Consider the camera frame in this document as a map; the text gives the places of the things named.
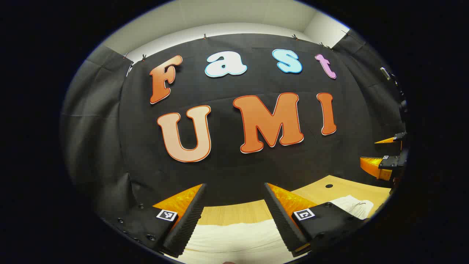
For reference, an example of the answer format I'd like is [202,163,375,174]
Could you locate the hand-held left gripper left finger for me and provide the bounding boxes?
[99,183,208,258]

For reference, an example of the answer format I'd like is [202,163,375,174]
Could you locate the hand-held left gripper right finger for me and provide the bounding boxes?
[264,182,369,257]

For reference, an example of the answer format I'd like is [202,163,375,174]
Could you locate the white jeans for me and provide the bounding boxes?
[176,195,374,264]

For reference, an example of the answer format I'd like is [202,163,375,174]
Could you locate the black backdrop cloth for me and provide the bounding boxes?
[60,29,407,224]

